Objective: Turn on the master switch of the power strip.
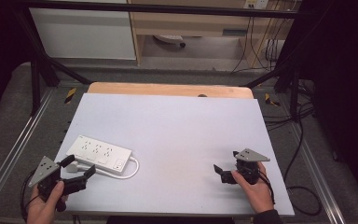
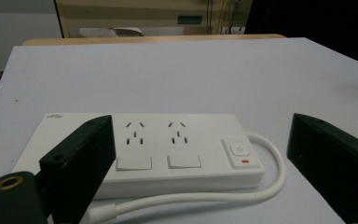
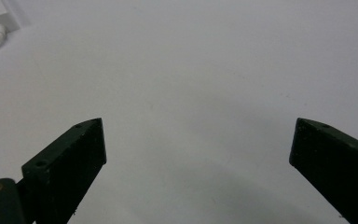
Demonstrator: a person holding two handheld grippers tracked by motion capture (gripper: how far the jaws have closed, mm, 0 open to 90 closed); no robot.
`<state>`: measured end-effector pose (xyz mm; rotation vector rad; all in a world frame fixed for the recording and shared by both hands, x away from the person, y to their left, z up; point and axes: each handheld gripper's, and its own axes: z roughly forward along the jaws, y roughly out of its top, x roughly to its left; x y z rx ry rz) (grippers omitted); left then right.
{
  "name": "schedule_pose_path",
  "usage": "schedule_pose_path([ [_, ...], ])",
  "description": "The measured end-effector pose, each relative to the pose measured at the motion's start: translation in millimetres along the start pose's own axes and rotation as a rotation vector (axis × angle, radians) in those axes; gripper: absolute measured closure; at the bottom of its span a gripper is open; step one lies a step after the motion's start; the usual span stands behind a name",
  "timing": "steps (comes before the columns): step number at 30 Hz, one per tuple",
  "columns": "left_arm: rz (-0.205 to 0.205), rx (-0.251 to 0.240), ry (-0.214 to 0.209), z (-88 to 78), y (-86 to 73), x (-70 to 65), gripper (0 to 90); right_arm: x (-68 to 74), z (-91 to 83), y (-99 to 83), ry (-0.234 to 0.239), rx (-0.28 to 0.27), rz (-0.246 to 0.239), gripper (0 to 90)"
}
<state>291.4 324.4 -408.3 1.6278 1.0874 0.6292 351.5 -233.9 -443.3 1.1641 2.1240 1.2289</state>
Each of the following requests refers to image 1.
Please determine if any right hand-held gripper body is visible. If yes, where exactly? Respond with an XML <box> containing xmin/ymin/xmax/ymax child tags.
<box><xmin>220</xmin><ymin>147</ymin><xmax>271</xmax><ymax>186</ymax></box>

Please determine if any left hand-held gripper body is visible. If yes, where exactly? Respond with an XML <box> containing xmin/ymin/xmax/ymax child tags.
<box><xmin>27</xmin><ymin>155</ymin><xmax>88</xmax><ymax>213</ymax></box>

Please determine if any white plug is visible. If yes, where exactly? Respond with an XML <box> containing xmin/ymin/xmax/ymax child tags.
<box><xmin>65</xmin><ymin>161</ymin><xmax>87</xmax><ymax>175</ymax></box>

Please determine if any white power strip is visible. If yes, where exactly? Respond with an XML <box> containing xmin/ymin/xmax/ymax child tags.
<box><xmin>65</xmin><ymin>134</ymin><xmax>133</xmax><ymax>175</ymax></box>

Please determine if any white power strip cable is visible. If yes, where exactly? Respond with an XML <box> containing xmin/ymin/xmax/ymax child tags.
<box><xmin>83</xmin><ymin>156</ymin><xmax>141</xmax><ymax>180</ymax></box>

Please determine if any person's left hand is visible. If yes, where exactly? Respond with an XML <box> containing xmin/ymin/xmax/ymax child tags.
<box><xmin>26</xmin><ymin>180</ymin><xmax>69</xmax><ymax>224</ymax></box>

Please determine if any person's right hand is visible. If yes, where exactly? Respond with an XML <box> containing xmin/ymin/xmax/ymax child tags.
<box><xmin>231</xmin><ymin>161</ymin><xmax>276</xmax><ymax>215</ymax></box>

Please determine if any yellow black tape marker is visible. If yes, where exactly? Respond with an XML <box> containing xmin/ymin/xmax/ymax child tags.
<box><xmin>63</xmin><ymin>87</ymin><xmax>77</xmax><ymax>105</ymax></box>
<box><xmin>264</xmin><ymin>92</ymin><xmax>282</xmax><ymax>107</ymax></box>

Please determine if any wooden table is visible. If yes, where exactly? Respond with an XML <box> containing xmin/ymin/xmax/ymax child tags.
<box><xmin>87</xmin><ymin>81</ymin><xmax>255</xmax><ymax>100</ymax></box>

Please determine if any white cabinet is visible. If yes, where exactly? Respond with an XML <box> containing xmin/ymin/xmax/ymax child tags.
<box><xmin>29</xmin><ymin>0</ymin><xmax>137</xmax><ymax>61</ymax></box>

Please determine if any white rounded object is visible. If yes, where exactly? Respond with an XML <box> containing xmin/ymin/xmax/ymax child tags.
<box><xmin>153</xmin><ymin>35</ymin><xmax>186</xmax><ymax>49</ymax></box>

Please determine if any light wooden desk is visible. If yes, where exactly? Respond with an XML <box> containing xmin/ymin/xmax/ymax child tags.
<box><xmin>127</xmin><ymin>0</ymin><xmax>296</xmax><ymax>68</ymax></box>

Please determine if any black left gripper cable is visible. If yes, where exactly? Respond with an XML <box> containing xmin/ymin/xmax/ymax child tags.
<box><xmin>20</xmin><ymin>169</ymin><xmax>40</xmax><ymax>224</ymax></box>

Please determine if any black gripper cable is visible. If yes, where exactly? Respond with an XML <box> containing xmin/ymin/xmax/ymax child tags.
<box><xmin>20</xmin><ymin>169</ymin><xmax>40</xmax><ymax>224</ymax></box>
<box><xmin>258</xmin><ymin>172</ymin><xmax>276</xmax><ymax>205</ymax></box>

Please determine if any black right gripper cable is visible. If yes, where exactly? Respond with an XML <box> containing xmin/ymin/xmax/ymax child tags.
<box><xmin>258</xmin><ymin>172</ymin><xmax>276</xmax><ymax>205</ymax></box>

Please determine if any aluminium floor rail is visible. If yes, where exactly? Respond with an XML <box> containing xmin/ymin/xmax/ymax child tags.
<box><xmin>290</xmin><ymin>122</ymin><xmax>347</xmax><ymax>224</ymax></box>
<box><xmin>0</xmin><ymin>88</ymin><xmax>56</xmax><ymax>207</ymax></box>

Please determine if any bundle of black floor cables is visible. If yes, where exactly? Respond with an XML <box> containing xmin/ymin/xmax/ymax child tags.
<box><xmin>262</xmin><ymin>102</ymin><xmax>315</xmax><ymax>132</ymax></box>

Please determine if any black looped floor cable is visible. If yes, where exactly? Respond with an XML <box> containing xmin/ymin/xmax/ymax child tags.
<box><xmin>283</xmin><ymin>118</ymin><xmax>323</xmax><ymax>217</ymax></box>

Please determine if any black metal frame post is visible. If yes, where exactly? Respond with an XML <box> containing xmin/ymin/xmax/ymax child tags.
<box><xmin>30</xmin><ymin>58</ymin><xmax>42</xmax><ymax>117</ymax></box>
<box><xmin>290</xmin><ymin>67</ymin><xmax>301</xmax><ymax>123</ymax></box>

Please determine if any black metal frame strut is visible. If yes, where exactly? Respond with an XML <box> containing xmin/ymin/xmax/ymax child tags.
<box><xmin>13</xmin><ymin>10</ymin><xmax>91</xmax><ymax>86</ymax></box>
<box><xmin>244</xmin><ymin>65</ymin><xmax>294</xmax><ymax>90</ymax></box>

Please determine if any bundle of black hanging cables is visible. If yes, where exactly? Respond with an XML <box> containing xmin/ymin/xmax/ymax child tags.
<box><xmin>263</xmin><ymin>18</ymin><xmax>289</xmax><ymax>71</ymax></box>

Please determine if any black hanging cable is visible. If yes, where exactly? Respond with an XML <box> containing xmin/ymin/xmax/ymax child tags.
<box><xmin>231</xmin><ymin>17</ymin><xmax>256</xmax><ymax>75</ymax></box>

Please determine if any yellow hanging cable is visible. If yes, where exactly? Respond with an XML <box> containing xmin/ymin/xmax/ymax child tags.
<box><xmin>251</xmin><ymin>8</ymin><xmax>282</xmax><ymax>68</ymax></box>

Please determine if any dark drawer handle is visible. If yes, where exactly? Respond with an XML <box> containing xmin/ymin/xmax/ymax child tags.
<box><xmin>222</xmin><ymin>28</ymin><xmax>249</xmax><ymax>36</ymax></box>

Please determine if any white wall socket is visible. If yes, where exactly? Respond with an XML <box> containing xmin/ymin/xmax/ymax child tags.
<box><xmin>242</xmin><ymin>0</ymin><xmax>269</xmax><ymax>10</ymax></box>

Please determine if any black metal frame crossbar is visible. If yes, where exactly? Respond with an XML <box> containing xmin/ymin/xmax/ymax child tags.
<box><xmin>15</xmin><ymin>0</ymin><xmax>303</xmax><ymax>20</ymax></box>

